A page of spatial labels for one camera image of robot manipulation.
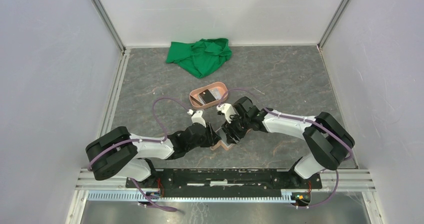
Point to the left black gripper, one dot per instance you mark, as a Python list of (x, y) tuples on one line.
[(212, 137)]

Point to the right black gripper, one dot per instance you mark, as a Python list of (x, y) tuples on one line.
[(231, 139)]

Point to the brown leather card holder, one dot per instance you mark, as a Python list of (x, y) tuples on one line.
[(221, 144)]

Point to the pink oval tray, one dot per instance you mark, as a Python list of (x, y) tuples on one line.
[(197, 103)]

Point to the black card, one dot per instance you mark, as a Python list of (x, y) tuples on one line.
[(206, 96)]

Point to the white magstripe card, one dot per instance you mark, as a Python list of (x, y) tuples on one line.
[(216, 93)]

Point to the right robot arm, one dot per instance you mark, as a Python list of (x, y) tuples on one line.
[(329, 143)]

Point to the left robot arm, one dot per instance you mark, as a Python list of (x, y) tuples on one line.
[(124, 154)]

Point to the green cloth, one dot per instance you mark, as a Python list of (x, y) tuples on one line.
[(200, 58)]

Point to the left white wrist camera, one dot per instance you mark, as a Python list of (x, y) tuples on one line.
[(197, 117)]

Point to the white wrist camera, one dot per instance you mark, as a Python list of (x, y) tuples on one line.
[(227, 111), (197, 117)]

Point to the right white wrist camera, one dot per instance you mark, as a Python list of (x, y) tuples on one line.
[(227, 111)]

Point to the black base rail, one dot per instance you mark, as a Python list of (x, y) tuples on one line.
[(230, 182)]

